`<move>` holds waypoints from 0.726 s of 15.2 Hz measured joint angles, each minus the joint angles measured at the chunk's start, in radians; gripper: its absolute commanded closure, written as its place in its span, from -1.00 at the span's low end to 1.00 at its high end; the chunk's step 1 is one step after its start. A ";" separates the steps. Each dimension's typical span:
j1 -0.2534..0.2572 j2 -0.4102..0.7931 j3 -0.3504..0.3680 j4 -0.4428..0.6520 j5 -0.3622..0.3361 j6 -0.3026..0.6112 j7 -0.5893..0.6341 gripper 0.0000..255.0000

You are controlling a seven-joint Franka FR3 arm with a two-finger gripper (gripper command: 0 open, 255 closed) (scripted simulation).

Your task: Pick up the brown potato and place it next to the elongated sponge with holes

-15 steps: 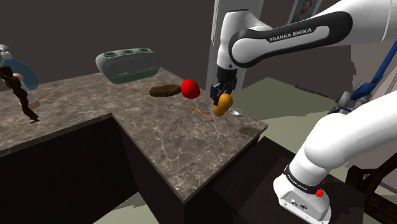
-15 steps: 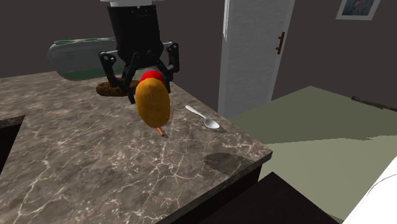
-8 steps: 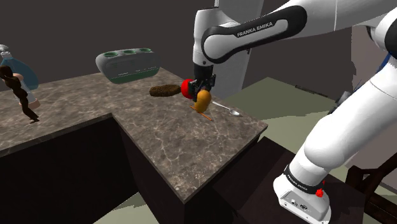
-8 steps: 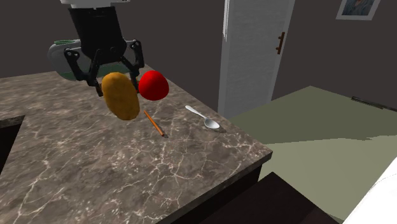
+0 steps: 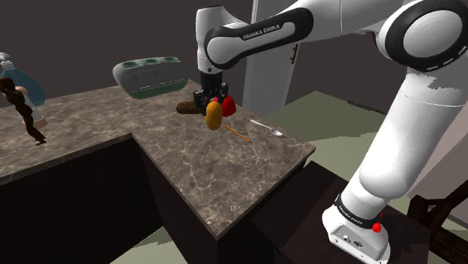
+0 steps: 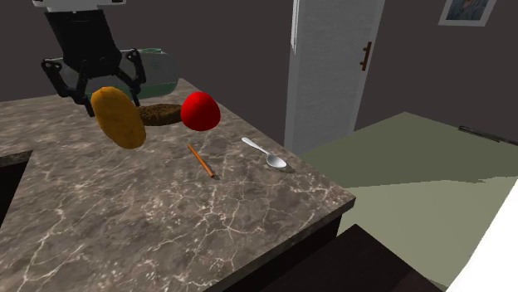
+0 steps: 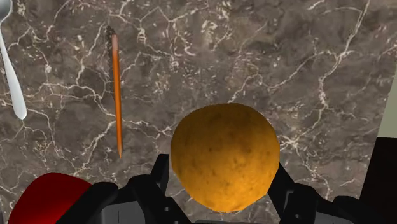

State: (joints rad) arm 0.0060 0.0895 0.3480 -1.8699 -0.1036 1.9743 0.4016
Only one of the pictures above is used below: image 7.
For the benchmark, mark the red rounded object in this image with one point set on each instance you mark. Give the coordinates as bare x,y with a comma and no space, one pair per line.
46,201

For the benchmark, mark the white spoon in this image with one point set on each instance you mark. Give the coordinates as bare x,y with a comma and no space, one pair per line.
11,77

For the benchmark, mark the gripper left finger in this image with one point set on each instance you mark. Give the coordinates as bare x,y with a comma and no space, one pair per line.
149,192

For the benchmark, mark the orange pencil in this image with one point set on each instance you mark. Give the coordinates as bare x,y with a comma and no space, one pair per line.
117,93

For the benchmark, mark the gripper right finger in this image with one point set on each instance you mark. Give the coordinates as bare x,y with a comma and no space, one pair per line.
297,198

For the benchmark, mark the black furniture block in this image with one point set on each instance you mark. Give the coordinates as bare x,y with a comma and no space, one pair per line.
380,180

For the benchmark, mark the orange round fruit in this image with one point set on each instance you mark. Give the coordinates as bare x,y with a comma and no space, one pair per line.
225,157

